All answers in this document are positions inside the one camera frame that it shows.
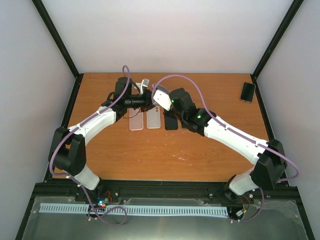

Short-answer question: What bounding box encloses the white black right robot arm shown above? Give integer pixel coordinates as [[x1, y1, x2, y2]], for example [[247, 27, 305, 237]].
[[153, 88, 287, 198]]

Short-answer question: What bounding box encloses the light blue slotted cable duct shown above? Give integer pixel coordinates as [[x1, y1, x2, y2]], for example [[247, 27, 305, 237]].
[[38, 203, 228, 218]]

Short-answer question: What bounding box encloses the black frame post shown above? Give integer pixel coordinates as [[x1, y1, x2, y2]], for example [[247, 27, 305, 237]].
[[32, 0, 82, 81], [251, 0, 304, 83]]

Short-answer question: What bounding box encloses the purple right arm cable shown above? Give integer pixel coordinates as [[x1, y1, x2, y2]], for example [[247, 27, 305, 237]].
[[151, 74, 301, 224]]

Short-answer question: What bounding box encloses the black phone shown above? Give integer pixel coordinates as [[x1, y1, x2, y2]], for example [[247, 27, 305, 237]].
[[163, 110, 178, 131]]

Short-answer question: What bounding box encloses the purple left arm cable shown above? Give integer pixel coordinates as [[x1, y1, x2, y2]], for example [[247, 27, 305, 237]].
[[48, 65, 132, 225]]

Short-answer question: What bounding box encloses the dark grey phone corner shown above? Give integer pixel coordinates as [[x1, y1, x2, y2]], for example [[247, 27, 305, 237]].
[[240, 82, 256, 103]]

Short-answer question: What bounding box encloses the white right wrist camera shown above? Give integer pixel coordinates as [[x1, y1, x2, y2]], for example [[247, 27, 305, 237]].
[[152, 89, 172, 111]]

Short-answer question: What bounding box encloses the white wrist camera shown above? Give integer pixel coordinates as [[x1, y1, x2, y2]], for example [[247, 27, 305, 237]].
[[135, 78, 150, 95], [152, 89, 172, 111]]

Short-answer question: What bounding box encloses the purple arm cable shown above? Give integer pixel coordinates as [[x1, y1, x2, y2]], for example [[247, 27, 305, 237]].
[[48, 65, 132, 225], [151, 74, 301, 224]]

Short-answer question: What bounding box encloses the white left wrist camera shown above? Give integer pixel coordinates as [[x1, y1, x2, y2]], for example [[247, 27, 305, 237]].
[[135, 78, 150, 95]]

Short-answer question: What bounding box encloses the black right frame post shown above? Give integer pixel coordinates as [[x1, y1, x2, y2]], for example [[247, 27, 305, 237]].
[[251, 0, 304, 83]]

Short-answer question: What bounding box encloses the dark green phone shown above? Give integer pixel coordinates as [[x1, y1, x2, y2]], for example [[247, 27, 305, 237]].
[[180, 121, 188, 129]]

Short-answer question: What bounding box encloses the black left frame post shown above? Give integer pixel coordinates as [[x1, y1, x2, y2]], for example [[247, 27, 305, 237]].
[[32, 0, 82, 81]]

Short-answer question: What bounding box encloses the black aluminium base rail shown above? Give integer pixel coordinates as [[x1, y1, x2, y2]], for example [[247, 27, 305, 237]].
[[32, 178, 300, 208]]

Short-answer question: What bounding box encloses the cream white phone case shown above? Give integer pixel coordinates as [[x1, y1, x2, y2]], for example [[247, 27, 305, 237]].
[[146, 106, 161, 129]]

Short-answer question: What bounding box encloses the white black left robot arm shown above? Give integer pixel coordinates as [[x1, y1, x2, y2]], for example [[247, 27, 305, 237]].
[[48, 77, 154, 202]]

